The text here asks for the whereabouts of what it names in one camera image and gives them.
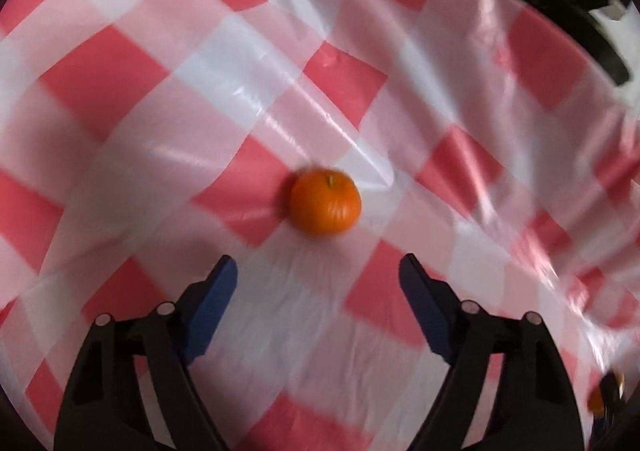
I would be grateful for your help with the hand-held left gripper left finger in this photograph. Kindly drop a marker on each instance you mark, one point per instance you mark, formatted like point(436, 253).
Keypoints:
point(210, 311)

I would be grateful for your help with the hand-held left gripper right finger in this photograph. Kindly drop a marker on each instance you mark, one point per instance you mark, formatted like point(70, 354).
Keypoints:
point(425, 311)

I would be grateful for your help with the orange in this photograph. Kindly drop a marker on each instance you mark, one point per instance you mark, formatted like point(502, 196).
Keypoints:
point(325, 203)

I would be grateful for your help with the small orange kumquat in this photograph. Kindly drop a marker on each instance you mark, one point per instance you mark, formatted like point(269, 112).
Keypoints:
point(595, 401)

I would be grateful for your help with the red white checkered tablecloth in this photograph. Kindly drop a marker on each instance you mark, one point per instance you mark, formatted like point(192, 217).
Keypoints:
point(200, 131)

